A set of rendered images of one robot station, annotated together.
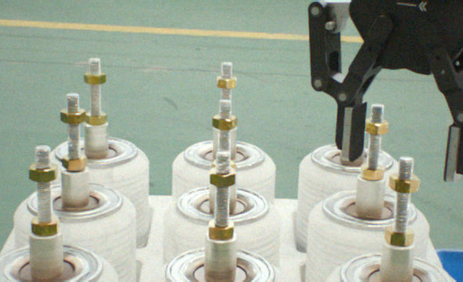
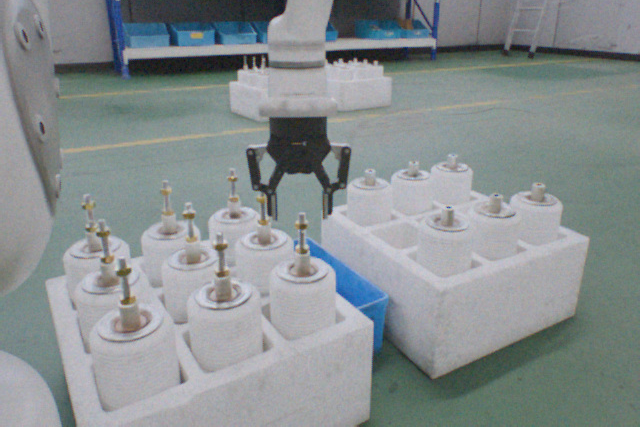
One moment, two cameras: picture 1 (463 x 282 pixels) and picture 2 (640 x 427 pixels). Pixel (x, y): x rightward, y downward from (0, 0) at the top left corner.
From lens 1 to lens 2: 21 cm
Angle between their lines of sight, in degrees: 30
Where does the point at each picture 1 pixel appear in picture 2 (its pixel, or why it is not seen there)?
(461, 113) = (328, 188)
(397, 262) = (305, 262)
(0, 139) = not seen: outside the picture
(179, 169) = (150, 244)
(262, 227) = not seen: hidden behind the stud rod
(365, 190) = (263, 230)
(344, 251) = (263, 262)
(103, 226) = (137, 288)
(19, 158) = not seen: outside the picture
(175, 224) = (175, 275)
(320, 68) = (256, 179)
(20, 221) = (85, 300)
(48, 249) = (134, 311)
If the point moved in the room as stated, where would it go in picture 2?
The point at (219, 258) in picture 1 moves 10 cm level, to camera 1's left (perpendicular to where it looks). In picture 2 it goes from (225, 286) to (146, 309)
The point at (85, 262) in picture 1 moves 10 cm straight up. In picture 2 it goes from (150, 311) to (140, 238)
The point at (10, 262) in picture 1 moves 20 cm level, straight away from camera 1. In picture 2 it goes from (107, 325) to (45, 268)
